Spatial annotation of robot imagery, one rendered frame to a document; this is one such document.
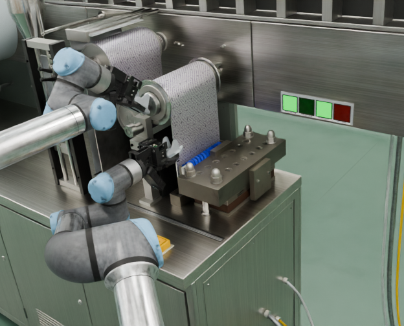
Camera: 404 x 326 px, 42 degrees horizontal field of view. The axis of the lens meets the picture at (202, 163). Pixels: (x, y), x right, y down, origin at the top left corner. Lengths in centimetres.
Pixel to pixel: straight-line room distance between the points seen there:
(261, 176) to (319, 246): 140
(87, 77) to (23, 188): 75
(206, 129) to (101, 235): 77
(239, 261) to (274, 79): 60
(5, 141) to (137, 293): 42
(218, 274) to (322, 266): 139
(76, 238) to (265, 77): 91
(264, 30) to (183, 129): 40
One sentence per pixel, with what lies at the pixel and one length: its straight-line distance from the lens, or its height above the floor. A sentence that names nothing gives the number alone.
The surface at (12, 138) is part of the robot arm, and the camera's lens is 120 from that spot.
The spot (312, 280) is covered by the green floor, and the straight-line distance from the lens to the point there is 284.
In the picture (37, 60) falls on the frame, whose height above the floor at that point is 137.
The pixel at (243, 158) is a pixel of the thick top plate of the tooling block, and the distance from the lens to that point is 175.
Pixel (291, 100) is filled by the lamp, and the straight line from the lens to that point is 175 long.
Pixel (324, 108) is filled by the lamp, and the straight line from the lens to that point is 170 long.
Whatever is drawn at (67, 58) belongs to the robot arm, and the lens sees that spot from 140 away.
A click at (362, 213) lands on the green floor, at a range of 338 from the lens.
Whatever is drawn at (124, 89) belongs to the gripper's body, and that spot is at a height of 134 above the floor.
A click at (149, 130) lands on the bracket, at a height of 116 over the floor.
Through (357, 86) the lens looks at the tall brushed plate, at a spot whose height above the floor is 127.
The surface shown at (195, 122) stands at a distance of 174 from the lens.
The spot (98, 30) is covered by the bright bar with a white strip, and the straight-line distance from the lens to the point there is 180.
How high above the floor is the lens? 183
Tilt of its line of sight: 27 degrees down
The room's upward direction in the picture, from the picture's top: 5 degrees counter-clockwise
